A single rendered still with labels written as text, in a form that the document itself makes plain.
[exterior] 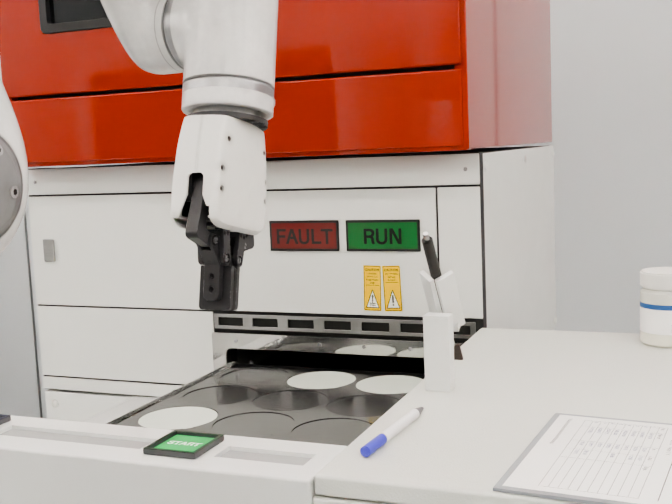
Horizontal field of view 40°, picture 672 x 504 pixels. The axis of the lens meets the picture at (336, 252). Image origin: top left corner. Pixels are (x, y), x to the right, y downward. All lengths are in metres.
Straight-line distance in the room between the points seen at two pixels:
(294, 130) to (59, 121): 0.43
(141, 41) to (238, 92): 0.12
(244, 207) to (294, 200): 0.61
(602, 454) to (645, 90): 2.04
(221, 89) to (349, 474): 0.35
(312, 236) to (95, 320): 0.45
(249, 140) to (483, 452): 0.35
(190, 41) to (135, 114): 0.67
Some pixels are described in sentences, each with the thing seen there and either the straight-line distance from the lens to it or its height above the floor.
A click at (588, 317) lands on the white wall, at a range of 2.85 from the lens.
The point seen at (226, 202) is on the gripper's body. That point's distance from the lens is 0.80.
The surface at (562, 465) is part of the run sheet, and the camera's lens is 0.80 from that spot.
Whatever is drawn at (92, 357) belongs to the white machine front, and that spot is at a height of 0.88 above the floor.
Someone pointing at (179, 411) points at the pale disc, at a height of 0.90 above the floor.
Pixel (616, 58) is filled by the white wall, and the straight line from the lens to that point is 2.80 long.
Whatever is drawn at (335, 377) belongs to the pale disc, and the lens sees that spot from 1.35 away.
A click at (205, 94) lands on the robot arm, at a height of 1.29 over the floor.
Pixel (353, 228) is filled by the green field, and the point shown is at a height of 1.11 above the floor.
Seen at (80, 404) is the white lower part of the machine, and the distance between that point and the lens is 1.72.
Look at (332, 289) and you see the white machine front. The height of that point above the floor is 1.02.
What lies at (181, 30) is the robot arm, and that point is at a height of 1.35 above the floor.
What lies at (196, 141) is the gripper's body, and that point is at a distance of 0.81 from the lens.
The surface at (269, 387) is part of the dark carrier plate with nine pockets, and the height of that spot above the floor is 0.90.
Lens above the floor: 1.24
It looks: 7 degrees down
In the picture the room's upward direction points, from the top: 2 degrees counter-clockwise
